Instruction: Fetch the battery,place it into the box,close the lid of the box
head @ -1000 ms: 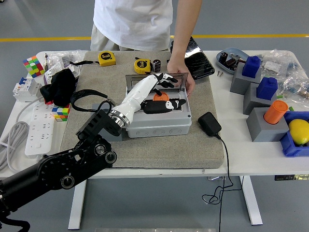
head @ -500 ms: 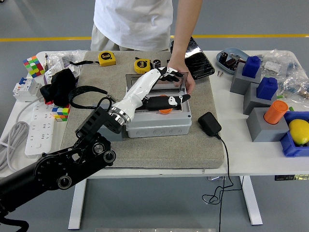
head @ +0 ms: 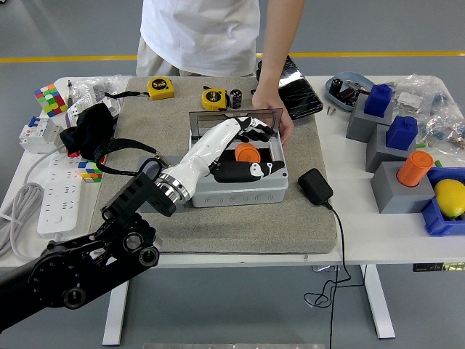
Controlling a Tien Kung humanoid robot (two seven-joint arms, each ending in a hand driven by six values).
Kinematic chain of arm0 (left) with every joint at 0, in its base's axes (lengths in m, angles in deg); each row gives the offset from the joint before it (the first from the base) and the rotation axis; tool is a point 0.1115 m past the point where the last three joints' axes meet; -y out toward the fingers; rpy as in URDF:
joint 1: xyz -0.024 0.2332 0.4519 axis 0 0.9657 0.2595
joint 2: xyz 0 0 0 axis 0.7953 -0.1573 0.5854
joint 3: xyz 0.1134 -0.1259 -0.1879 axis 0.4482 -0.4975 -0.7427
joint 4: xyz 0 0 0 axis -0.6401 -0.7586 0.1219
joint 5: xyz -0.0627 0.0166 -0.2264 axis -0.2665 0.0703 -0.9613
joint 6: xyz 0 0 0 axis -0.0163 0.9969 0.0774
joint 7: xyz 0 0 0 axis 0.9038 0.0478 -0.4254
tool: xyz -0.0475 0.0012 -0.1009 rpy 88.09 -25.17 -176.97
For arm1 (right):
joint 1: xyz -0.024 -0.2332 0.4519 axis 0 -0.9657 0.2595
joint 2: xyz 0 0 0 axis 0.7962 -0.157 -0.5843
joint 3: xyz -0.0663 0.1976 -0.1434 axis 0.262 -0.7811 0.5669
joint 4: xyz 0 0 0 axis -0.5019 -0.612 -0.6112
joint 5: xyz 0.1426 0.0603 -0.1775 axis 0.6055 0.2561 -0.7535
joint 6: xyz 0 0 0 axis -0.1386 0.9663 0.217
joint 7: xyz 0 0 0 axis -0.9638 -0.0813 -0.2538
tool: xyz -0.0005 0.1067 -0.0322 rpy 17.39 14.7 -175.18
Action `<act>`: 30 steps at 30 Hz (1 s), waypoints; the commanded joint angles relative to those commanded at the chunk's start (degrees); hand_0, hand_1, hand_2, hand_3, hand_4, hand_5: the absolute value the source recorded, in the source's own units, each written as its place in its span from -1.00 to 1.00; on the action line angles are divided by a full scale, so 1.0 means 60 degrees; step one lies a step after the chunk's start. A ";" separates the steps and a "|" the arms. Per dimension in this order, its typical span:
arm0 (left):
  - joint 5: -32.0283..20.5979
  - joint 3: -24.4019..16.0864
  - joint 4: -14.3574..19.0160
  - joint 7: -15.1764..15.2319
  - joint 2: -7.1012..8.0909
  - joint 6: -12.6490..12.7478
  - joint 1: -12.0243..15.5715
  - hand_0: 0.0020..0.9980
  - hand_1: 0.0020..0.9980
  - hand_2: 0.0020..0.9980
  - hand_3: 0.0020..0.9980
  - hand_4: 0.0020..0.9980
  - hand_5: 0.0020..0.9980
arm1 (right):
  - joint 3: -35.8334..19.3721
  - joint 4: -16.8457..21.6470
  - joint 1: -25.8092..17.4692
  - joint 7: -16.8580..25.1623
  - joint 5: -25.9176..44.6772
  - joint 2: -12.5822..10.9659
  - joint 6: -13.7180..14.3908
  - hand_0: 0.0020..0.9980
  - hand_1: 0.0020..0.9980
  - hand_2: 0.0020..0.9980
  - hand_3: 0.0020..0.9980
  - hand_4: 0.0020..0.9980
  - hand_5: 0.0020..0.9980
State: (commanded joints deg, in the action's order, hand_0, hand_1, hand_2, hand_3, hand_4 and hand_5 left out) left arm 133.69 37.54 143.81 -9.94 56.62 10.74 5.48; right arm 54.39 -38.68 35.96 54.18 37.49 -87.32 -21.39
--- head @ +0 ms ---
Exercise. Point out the person's left hand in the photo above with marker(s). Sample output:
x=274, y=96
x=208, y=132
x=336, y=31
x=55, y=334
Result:
x=269, y=101

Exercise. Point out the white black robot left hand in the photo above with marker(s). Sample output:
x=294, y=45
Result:
x=207, y=145

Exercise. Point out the orange cylinder battery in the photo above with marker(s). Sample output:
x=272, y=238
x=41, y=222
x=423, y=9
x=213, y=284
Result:
x=414, y=169
x=247, y=152

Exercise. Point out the grey junction box clear lid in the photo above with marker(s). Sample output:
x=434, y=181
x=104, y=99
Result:
x=239, y=198

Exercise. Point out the person's left forearm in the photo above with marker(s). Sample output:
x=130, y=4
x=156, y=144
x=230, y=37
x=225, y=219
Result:
x=279, y=54

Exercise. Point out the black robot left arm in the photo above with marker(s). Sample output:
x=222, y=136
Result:
x=54, y=276

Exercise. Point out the black device stand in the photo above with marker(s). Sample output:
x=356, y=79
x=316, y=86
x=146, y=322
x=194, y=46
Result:
x=259, y=72

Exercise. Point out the black cylinder capacitor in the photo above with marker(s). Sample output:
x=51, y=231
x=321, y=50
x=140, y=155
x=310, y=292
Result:
x=236, y=99

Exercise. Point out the grey holder block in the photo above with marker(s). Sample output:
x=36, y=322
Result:
x=378, y=149
x=388, y=192
x=176, y=160
x=359, y=123

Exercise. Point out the yellow tape measure chrome face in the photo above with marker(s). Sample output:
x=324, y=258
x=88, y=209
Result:
x=214, y=100

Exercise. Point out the small black capacitor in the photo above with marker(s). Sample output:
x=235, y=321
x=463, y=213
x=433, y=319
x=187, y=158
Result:
x=336, y=84

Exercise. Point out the yellow square tape measure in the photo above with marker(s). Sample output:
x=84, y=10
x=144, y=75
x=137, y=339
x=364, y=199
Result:
x=161, y=89

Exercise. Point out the brown capacitor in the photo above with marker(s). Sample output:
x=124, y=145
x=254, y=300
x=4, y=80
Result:
x=348, y=95

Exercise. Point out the blue-grey dish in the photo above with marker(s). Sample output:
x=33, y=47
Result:
x=348, y=77

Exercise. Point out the grey-brown mat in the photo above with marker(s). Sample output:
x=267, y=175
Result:
x=218, y=229

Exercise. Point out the person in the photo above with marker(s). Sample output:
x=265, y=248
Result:
x=200, y=36

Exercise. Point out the black power adapter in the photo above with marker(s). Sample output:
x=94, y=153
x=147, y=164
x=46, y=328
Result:
x=315, y=187

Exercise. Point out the blue bottle-shaped block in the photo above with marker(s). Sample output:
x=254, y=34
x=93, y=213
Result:
x=401, y=134
x=378, y=102

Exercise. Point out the black cloth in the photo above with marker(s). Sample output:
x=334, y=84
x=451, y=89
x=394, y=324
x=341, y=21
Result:
x=91, y=127

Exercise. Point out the small colourful puzzle cube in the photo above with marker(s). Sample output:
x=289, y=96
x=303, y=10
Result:
x=91, y=173

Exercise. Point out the clear plastic parts bag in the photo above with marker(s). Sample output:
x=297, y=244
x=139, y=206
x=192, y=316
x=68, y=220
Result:
x=443, y=131
x=417, y=94

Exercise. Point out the white power strip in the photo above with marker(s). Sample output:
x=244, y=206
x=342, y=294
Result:
x=60, y=211

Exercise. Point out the large colourful puzzle cube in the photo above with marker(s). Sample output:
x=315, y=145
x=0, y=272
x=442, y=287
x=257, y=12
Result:
x=51, y=100

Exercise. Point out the white circuit breaker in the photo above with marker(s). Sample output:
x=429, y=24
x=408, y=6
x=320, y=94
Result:
x=36, y=134

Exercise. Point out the white table leg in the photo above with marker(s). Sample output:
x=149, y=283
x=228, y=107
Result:
x=378, y=301
x=116, y=309

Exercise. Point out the blue plastic bin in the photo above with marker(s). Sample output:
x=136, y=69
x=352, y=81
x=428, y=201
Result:
x=436, y=218

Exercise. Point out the yellow lemon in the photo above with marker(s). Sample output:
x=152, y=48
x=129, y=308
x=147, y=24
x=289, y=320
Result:
x=450, y=198

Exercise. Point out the black desk controller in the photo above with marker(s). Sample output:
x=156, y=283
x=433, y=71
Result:
x=436, y=267

